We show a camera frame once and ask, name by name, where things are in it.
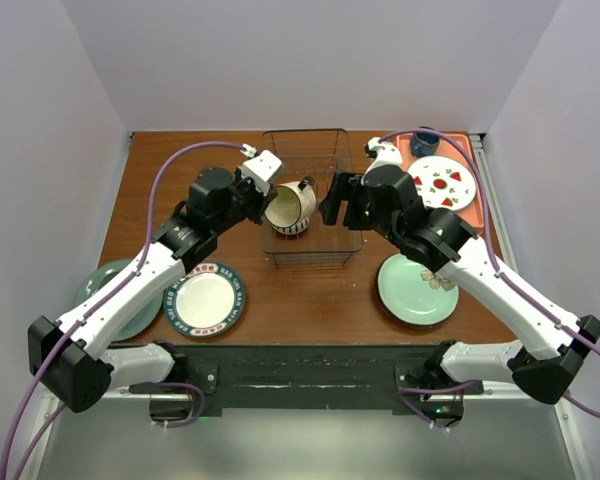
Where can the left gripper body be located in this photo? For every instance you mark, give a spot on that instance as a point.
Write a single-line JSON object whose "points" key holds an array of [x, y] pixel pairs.
{"points": [[247, 199]]}

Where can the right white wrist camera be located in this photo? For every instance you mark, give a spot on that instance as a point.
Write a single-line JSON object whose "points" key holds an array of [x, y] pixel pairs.
{"points": [[382, 153]]}

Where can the salmon pink tray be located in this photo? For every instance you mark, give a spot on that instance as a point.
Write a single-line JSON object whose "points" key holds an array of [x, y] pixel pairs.
{"points": [[473, 214]]}

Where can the white plate green lettered rim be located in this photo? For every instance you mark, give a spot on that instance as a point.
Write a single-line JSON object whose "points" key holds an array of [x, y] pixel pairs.
{"points": [[206, 302]]}

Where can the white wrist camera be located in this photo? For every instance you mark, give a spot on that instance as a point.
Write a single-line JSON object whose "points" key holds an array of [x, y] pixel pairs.
{"points": [[262, 167], [382, 153]]}

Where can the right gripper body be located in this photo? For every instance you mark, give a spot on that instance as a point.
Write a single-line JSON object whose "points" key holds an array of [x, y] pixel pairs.
{"points": [[358, 214]]}

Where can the dark blue mug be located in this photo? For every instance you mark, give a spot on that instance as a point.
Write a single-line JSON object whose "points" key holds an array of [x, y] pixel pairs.
{"points": [[424, 142]]}

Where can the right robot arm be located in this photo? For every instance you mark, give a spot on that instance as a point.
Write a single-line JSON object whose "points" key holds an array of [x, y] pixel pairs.
{"points": [[551, 343]]}

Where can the aluminium frame rail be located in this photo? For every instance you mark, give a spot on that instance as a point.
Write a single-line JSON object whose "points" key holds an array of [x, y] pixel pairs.
{"points": [[85, 400]]}

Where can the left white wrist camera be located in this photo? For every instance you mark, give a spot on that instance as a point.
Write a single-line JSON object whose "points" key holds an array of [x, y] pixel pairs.
{"points": [[262, 167]]}

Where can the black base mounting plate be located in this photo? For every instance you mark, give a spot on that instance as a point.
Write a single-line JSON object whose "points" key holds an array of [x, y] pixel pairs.
{"points": [[312, 377]]}

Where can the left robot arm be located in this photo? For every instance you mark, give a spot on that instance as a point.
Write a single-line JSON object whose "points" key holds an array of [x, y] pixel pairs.
{"points": [[70, 356]]}

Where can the mint green flower plate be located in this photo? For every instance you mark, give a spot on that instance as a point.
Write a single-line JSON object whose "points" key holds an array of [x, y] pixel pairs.
{"points": [[398, 269]]}

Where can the watermelon pattern plate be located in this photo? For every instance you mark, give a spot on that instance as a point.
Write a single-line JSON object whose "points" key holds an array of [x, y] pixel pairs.
{"points": [[443, 182]]}

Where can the dark blue plate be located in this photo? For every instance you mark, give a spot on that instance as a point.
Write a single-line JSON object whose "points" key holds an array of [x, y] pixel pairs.
{"points": [[416, 304]]}

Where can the grey green plate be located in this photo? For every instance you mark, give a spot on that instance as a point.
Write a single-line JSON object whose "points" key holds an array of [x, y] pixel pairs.
{"points": [[98, 279]]}

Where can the black wire dish rack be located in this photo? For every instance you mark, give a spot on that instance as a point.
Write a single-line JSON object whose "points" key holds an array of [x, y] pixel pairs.
{"points": [[319, 154]]}

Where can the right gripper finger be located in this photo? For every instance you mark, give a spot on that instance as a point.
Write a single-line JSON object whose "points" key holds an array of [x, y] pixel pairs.
{"points": [[341, 185], [329, 208]]}

